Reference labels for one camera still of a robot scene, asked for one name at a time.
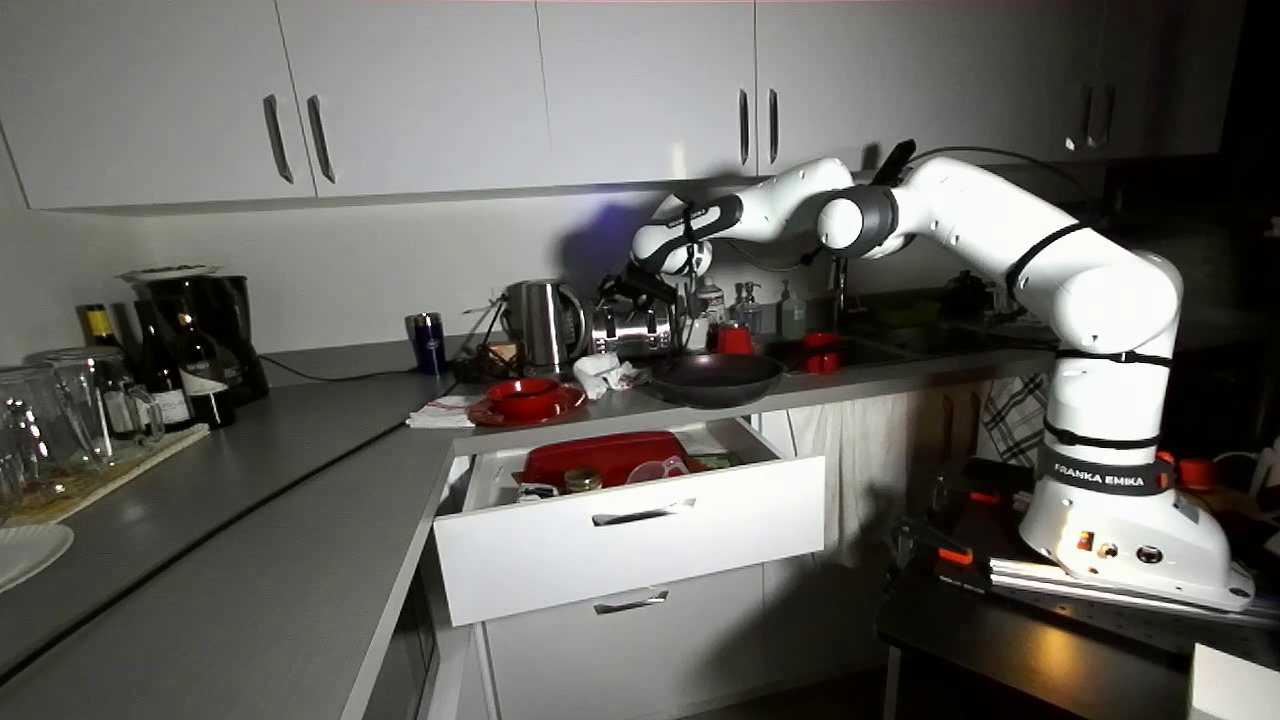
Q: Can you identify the wooden cutting board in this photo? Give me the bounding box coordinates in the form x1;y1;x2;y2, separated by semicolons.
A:
0;420;217;526

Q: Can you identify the wide white cabinet door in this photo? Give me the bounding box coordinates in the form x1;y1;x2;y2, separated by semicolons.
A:
0;0;319;215

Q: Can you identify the checkered towel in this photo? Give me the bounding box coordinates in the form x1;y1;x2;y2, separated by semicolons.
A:
976;370;1055;473

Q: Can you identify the sink faucet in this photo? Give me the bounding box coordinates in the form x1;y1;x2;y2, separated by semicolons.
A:
824;253;860;334

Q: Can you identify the glass jar with lid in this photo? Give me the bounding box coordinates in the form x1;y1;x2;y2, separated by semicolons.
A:
725;278;778;334

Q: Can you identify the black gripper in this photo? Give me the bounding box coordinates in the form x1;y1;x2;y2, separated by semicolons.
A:
601;253;690;306

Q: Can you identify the dark wine bottle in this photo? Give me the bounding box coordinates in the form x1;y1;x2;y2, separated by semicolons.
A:
133;295;195;431

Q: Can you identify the white plate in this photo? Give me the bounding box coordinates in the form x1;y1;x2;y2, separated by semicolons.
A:
0;519;75;596

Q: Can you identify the white curtain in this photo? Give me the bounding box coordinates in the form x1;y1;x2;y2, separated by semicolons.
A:
753;390;935;552

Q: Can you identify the dark plate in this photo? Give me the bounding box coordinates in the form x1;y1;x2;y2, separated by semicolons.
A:
641;347;785;406

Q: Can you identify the white napkin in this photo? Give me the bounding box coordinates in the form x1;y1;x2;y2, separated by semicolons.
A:
402;390;479;436

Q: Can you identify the small red cup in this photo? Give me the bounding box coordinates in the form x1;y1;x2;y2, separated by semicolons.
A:
796;329;850;375

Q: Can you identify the bottle with yellow cap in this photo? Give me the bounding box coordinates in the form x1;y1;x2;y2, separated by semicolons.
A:
71;300;136;442

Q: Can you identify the small brown jar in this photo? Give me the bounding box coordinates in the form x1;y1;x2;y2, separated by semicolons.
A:
474;333;523;383

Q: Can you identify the open white drawer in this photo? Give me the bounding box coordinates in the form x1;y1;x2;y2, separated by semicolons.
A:
429;415;832;632

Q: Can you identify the clear drinking glass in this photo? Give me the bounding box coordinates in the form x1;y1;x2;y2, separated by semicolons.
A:
21;347;116;473
0;368;55;498

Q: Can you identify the closed white drawer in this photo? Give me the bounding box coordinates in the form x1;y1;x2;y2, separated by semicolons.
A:
474;557;803;720

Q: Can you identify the red bowl on counter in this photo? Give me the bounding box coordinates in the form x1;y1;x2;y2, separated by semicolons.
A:
464;383;593;431

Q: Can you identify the black control box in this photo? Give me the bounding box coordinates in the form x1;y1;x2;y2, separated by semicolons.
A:
905;455;1074;605

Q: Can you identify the white cloth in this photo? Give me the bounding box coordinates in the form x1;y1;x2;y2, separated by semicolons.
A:
574;347;641;405

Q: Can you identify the black robot cart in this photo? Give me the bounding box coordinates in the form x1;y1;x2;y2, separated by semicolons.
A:
877;455;1280;720

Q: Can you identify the chrome toaster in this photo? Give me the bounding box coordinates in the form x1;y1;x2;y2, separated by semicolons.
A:
580;295;682;368

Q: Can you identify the black coffee maker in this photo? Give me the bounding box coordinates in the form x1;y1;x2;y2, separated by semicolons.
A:
116;259;272;431

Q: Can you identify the white box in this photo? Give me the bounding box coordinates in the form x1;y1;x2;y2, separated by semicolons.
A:
1189;640;1280;720

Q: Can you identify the slim dark bottle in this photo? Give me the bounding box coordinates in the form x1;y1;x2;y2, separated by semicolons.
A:
111;300;157;436

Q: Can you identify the steel electric kettle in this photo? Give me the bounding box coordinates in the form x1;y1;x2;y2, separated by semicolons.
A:
496;276;593;375

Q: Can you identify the shadowed white cabinet door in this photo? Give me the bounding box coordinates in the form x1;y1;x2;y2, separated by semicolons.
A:
753;0;1112;184

